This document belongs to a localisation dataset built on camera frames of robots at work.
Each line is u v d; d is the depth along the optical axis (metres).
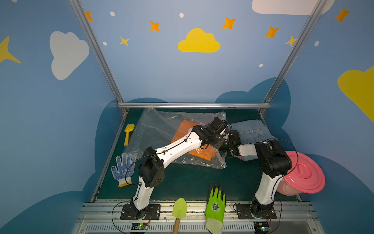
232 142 0.82
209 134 0.60
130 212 0.73
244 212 0.74
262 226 0.72
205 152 0.86
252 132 0.98
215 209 0.75
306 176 0.69
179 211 0.75
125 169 0.88
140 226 0.71
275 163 0.51
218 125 0.62
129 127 1.08
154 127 1.04
